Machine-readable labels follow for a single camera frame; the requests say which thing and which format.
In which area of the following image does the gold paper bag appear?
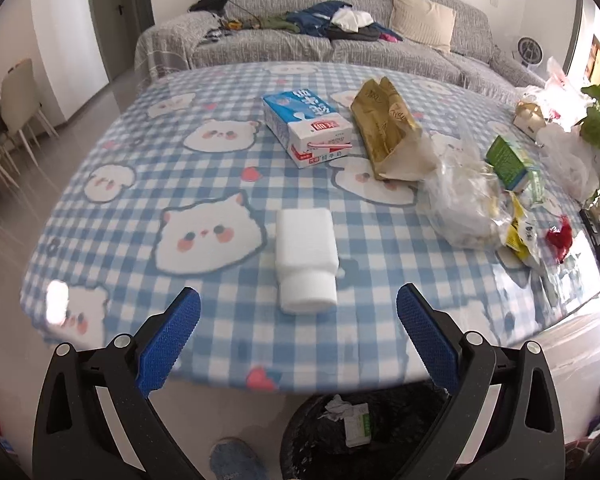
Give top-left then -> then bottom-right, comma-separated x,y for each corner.
350,76 -> 438,182

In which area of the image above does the cream pillow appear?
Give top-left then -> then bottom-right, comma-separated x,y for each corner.
389,0 -> 457,53

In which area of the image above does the red wrapper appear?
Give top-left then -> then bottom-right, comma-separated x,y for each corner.
545,215 -> 573,263

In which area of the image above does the cream box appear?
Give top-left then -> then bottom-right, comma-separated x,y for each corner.
512,101 -> 548,133

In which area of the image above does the blue garment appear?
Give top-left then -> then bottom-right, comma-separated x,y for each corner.
285,1 -> 376,36

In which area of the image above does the green and white carton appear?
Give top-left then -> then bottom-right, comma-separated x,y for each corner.
484,135 -> 543,196

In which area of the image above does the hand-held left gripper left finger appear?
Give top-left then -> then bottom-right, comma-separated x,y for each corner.
32,287 -> 202,480

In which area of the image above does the grey covered sofa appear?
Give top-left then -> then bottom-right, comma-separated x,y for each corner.
134,0 -> 546,106

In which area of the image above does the yellow snack packet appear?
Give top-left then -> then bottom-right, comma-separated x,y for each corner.
500,195 -> 541,266

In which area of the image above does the blue and white milk carton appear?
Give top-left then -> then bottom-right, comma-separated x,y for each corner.
262,89 -> 355,168

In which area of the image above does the blue checked cat-print tablecloth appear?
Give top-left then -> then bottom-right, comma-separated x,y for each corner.
22,62 -> 600,393

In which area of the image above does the blue slipper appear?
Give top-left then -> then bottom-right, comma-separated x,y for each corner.
209,437 -> 268,480

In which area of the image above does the crumpled white tissue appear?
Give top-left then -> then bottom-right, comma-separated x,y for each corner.
319,395 -> 356,421

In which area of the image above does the dark clothes pile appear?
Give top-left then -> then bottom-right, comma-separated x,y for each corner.
325,25 -> 403,43

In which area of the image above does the white garment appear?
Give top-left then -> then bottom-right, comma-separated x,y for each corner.
330,9 -> 376,31

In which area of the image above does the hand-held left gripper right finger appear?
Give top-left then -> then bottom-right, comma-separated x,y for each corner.
396,283 -> 566,480

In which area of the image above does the green garment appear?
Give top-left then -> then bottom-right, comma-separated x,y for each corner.
257,14 -> 301,31

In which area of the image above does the small white and green box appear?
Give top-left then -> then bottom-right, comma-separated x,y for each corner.
344,402 -> 373,448

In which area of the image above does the white floor fan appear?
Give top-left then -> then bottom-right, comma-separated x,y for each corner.
512,35 -> 546,68

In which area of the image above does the plain white plastic bag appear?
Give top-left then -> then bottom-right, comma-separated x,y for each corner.
537,125 -> 600,201

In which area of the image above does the white plastic bottle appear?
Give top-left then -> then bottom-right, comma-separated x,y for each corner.
275,207 -> 340,315

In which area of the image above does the clear plastic bag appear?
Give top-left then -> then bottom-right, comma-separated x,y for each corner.
420,130 -> 516,251

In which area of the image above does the dark grey door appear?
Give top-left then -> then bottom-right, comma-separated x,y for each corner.
87,0 -> 153,83

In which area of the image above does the black trash bin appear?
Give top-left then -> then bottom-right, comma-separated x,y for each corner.
280,380 -> 453,480

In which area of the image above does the white plastic bag red print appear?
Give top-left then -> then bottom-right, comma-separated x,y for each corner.
520,57 -> 596,126

